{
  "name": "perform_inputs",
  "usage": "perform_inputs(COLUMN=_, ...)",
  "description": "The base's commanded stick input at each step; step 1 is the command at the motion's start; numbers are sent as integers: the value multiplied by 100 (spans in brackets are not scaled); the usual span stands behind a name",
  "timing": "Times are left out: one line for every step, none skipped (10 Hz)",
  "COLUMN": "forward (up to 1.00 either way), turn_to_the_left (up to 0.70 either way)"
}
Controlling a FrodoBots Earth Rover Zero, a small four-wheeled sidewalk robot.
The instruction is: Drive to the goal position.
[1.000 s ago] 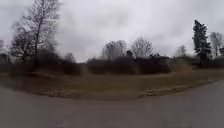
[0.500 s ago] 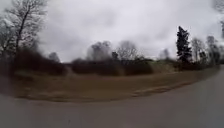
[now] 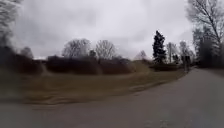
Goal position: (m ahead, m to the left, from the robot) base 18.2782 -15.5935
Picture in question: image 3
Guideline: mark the dark brown hedge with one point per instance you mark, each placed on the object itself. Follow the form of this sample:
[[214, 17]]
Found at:
[[83, 65]]

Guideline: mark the tall dark conifer tree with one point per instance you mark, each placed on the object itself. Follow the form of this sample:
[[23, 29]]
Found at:
[[158, 46]]

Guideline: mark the grey asphalt road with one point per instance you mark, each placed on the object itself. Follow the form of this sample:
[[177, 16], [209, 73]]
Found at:
[[186, 103]]

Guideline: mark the dark bare tree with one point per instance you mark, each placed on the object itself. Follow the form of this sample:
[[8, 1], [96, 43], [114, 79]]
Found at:
[[5, 26]]

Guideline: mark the pole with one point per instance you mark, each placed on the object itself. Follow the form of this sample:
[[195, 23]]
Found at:
[[185, 61]]

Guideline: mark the row of bare trees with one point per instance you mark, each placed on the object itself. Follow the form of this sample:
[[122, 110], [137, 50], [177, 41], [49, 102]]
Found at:
[[90, 50]]

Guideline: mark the large bare tree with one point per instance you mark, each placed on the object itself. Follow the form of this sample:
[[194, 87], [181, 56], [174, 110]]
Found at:
[[210, 30]]

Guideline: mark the dry grass field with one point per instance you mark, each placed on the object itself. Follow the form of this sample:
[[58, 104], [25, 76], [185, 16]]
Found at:
[[83, 85]]

